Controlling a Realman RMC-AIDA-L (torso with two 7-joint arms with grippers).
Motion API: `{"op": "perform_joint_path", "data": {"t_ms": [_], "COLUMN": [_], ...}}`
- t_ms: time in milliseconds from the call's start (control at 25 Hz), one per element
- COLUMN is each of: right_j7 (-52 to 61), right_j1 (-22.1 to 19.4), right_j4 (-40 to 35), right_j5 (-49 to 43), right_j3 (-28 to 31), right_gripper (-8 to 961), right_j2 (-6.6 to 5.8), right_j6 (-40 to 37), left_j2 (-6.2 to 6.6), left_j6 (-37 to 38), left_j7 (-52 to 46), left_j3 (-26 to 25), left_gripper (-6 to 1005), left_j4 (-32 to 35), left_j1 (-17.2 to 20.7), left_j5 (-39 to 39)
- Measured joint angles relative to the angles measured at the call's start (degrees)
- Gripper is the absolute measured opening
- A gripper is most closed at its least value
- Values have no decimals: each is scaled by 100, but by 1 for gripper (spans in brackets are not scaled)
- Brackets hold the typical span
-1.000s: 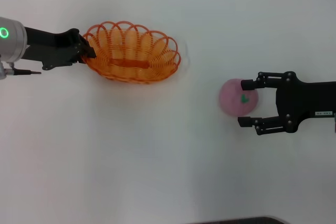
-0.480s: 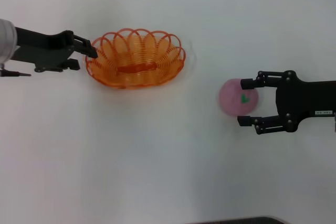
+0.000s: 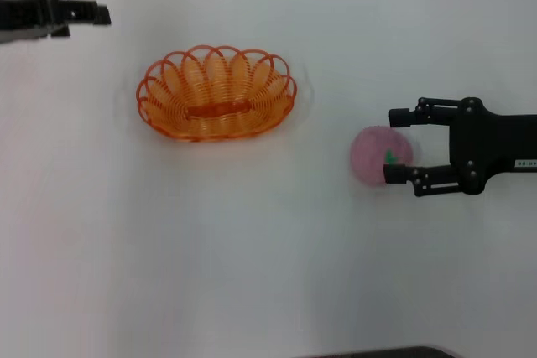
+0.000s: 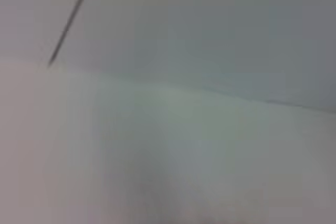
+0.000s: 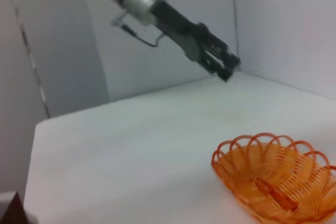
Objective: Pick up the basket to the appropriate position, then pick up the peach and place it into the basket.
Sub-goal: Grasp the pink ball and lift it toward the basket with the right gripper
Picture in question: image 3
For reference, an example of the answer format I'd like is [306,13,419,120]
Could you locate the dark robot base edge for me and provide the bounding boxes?
[293,345,458,358]

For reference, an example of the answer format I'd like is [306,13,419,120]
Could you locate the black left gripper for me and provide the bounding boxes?
[0,0,112,44]

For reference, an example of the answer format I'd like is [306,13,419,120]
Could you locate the pink toy peach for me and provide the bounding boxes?
[350,125,415,188]

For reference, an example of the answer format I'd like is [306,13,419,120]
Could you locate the orange plastic wire basket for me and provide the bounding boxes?
[135,44,298,143]

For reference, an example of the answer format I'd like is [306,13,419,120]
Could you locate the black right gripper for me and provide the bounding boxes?
[383,96,537,199]

